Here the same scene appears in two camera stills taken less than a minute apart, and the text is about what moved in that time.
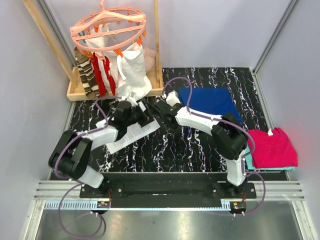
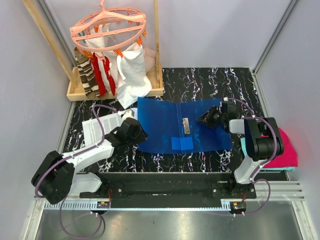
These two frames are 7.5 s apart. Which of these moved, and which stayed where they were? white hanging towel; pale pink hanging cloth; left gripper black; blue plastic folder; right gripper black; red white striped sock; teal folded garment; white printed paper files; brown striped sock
Moved: blue plastic folder; left gripper black; right gripper black; white printed paper files
Stayed: brown striped sock; white hanging towel; teal folded garment; pale pink hanging cloth; red white striped sock
